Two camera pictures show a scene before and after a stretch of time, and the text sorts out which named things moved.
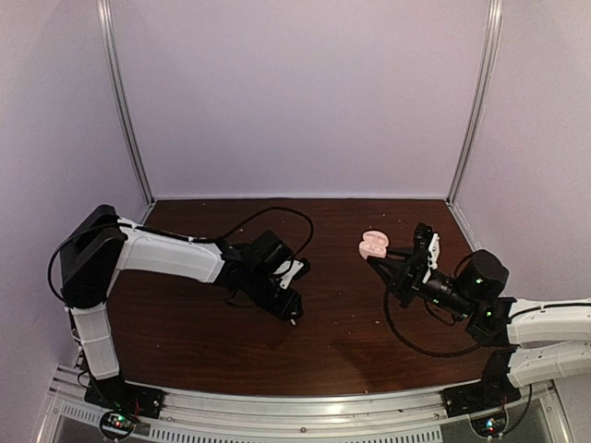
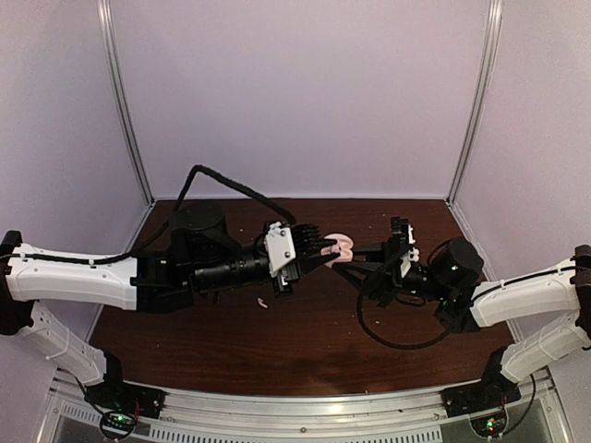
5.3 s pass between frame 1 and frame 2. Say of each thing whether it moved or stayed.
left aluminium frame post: stayed
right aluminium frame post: stayed
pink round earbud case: moved
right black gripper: moved
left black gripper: moved
